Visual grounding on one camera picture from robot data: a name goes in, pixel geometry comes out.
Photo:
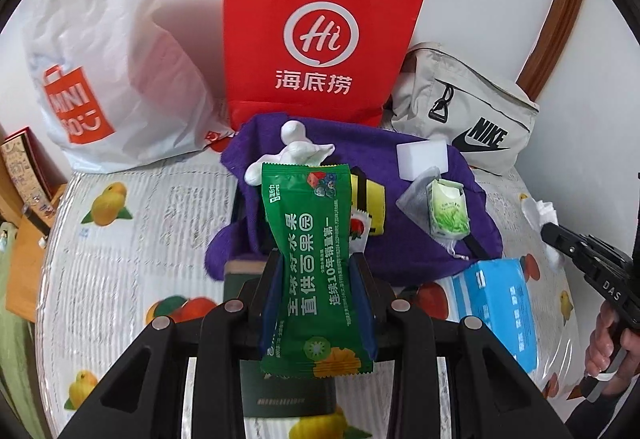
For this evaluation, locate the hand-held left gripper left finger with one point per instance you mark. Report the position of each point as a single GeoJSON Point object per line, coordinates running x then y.
{"type": "Point", "coordinates": [270, 299]}

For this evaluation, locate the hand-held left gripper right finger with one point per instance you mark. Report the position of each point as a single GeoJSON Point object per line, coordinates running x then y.
{"type": "Point", "coordinates": [365, 309]}

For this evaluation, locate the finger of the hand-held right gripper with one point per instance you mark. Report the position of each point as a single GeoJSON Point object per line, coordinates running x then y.
{"type": "Point", "coordinates": [562, 239]}

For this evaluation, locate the green snack packet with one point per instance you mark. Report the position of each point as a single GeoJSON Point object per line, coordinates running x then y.
{"type": "Point", "coordinates": [315, 269]}

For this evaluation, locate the yellow pouch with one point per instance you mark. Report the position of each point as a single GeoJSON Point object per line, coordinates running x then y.
{"type": "Point", "coordinates": [370, 204]}

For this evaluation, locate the small green tissue pack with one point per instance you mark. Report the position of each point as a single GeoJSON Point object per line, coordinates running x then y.
{"type": "Point", "coordinates": [447, 209]}

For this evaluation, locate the white wet wipe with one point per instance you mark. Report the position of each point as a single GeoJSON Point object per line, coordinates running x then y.
{"type": "Point", "coordinates": [295, 149]}

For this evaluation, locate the white sponge block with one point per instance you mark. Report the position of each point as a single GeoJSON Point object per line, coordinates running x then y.
{"type": "Point", "coordinates": [422, 159]}

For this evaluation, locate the person's right forearm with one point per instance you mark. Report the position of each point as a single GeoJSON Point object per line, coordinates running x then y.
{"type": "Point", "coordinates": [615, 414]}

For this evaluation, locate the person's right hand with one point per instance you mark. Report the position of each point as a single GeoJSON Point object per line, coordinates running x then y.
{"type": "Point", "coordinates": [597, 344]}

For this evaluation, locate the crumpled white tissue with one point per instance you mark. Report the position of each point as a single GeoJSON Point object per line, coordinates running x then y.
{"type": "Point", "coordinates": [540, 214]}

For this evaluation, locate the purple towel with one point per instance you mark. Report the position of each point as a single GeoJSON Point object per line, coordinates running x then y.
{"type": "Point", "coordinates": [425, 269]}

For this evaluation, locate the dark green tin box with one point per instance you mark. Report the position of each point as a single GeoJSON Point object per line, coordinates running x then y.
{"type": "Point", "coordinates": [280, 394]}

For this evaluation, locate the blue tissue pack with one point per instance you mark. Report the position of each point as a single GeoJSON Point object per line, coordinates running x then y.
{"type": "Point", "coordinates": [495, 314]}

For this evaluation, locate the fruit-print tablecloth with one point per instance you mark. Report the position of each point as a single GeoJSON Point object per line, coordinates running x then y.
{"type": "Point", "coordinates": [175, 229]}

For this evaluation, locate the grey waist bag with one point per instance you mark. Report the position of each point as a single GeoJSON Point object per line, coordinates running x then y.
{"type": "Point", "coordinates": [480, 89]}

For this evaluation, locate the light green bedsheet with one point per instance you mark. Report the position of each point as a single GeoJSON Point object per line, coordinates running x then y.
{"type": "Point", "coordinates": [20, 369]}

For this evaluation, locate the white plastic shopping bag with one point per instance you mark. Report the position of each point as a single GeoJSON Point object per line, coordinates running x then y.
{"type": "Point", "coordinates": [125, 69]}

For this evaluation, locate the red paper bag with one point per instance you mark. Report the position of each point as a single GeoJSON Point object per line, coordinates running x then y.
{"type": "Point", "coordinates": [260, 19]}

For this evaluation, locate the wooden door frame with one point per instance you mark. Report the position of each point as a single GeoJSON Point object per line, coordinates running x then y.
{"type": "Point", "coordinates": [560, 19]}

